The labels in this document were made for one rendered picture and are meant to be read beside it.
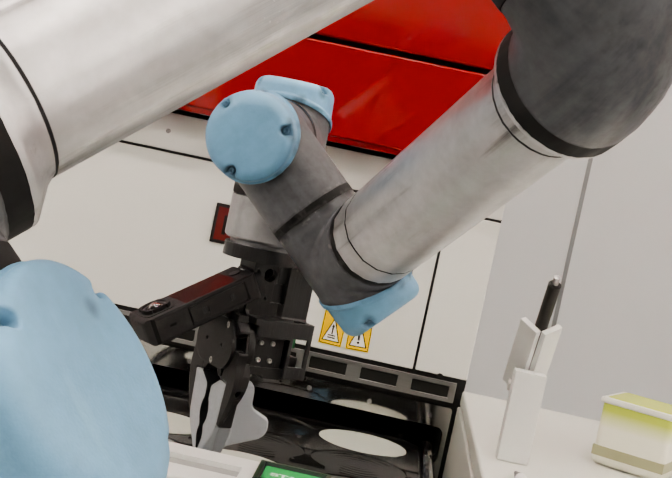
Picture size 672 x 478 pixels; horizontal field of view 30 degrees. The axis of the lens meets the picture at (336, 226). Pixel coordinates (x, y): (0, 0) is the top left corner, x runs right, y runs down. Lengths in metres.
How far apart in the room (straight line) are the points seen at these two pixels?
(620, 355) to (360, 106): 1.71
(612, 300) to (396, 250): 2.13
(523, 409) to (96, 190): 0.63
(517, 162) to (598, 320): 2.25
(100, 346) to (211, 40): 0.16
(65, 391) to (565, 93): 0.35
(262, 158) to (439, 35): 0.51
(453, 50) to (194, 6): 0.89
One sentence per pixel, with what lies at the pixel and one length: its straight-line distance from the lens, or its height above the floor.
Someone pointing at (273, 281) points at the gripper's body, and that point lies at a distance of 1.15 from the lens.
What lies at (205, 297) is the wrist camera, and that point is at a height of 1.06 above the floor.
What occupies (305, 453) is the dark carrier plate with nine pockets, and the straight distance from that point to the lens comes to 1.32.
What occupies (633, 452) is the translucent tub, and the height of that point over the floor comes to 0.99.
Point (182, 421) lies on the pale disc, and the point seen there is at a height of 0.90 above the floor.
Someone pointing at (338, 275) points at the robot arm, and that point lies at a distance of 0.99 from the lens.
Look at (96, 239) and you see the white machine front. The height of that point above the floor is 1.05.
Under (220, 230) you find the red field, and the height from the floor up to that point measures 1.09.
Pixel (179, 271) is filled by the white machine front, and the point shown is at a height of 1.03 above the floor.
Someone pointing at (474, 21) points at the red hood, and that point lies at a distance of 1.47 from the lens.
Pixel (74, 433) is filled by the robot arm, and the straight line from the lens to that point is 0.49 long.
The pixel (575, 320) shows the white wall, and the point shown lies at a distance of 3.03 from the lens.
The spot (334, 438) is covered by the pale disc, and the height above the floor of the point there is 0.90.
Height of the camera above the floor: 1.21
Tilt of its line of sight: 3 degrees down
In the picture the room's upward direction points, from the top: 12 degrees clockwise
